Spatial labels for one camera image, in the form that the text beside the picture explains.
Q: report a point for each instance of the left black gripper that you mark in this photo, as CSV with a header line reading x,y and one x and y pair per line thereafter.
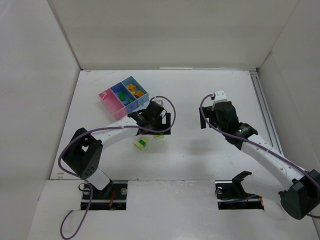
x,y
157,129

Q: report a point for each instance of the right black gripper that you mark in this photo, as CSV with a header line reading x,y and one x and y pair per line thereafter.
x,y
206,114

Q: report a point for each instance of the lime green lego brick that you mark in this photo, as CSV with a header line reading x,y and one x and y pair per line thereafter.
x,y
159,136

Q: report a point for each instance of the large yellow lego brick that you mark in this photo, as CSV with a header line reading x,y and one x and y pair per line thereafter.
x,y
131,87

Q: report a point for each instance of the green lego plate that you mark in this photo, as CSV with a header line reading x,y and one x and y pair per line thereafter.
x,y
122,95

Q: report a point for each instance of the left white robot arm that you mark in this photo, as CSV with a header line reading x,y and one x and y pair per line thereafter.
x,y
83,153

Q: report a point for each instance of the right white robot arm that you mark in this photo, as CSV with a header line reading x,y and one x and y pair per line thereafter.
x,y
296,190

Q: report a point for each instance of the pale yellow green lego stack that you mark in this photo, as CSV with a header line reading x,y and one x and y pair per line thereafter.
x,y
142,143

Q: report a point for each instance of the purple-blue plastic bin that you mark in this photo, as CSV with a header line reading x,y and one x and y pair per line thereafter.
x,y
131,107

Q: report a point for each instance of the pink plastic bin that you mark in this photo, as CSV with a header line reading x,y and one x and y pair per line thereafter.
x,y
113,104

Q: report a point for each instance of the light blue plastic bin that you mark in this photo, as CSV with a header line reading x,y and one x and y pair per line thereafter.
x,y
140,100

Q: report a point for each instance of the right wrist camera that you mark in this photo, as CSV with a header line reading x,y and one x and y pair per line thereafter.
x,y
218,97

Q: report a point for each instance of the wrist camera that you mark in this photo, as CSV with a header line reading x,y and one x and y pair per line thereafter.
x,y
218,97
160,102

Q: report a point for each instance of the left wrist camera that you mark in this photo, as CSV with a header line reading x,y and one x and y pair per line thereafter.
x,y
160,102

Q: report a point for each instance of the aluminium rail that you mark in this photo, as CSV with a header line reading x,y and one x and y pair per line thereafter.
x,y
266,114

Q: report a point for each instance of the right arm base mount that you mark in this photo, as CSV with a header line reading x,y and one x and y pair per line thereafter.
x,y
231,195

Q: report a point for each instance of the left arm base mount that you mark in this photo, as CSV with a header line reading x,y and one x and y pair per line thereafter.
x,y
114,199

